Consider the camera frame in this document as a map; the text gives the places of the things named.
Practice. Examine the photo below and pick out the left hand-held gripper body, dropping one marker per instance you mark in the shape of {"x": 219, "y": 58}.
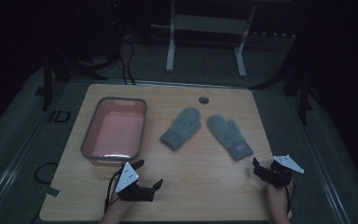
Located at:
{"x": 127, "y": 179}

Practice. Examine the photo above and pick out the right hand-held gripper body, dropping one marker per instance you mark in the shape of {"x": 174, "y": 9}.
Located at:
{"x": 279, "y": 175}

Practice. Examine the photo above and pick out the grey mitten with label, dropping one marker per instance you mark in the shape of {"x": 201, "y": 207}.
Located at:
{"x": 228, "y": 137}

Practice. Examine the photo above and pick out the pink basin with grey rim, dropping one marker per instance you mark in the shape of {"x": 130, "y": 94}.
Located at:
{"x": 118, "y": 130}

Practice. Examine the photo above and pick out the plain grey mitten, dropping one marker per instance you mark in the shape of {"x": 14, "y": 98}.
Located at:
{"x": 181, "y": 129}

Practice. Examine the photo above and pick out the person's right hand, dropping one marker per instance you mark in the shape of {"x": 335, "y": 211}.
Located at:
{"x": 278, "y": 199}

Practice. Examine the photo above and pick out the person's left hand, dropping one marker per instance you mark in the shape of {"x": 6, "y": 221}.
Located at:
{"x": 118, "y": 206}

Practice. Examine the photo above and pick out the black tripod stand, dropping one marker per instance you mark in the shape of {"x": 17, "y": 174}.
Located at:
{"x": 59, "y": 67}
{"x": 303, "y": 84}

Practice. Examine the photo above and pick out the white metal stand frame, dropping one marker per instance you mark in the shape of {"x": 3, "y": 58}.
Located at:
{"x": 209, "y": 24}

